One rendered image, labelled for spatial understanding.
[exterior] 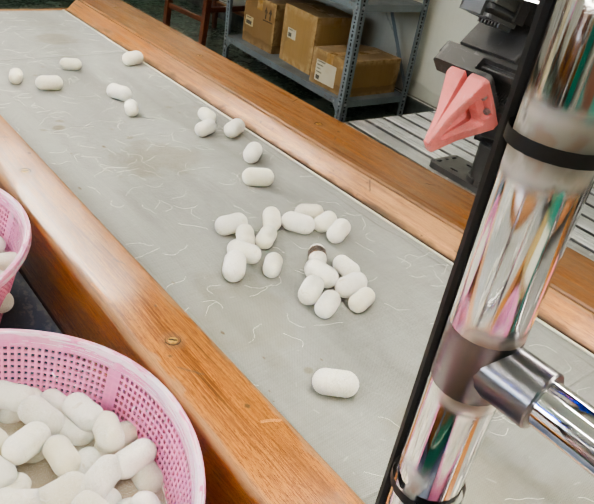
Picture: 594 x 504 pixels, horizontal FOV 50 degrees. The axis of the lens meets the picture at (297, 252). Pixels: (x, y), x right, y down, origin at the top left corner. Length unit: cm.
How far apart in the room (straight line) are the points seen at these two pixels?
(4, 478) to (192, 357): 14
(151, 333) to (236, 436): 11
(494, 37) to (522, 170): 52
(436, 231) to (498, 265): 54
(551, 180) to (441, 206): 59
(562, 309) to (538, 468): 20
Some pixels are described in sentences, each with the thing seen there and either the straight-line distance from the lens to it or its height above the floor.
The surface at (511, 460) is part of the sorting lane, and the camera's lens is 50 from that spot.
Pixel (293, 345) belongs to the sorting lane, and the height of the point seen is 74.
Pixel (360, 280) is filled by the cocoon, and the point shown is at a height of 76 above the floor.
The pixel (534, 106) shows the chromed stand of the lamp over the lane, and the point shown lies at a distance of 16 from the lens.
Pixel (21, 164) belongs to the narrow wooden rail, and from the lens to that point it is 73.
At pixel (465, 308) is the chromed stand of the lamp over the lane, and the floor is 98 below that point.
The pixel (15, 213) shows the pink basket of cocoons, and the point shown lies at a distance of 65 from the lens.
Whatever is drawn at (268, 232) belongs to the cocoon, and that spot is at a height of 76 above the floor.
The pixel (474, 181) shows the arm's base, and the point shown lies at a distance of 105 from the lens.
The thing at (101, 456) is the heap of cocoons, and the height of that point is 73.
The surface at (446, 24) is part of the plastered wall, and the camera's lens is 323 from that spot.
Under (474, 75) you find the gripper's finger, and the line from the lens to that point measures 66.
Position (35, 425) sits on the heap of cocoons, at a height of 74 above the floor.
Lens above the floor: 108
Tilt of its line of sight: 32 degrees down
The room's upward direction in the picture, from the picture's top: 10 degrees clockwise
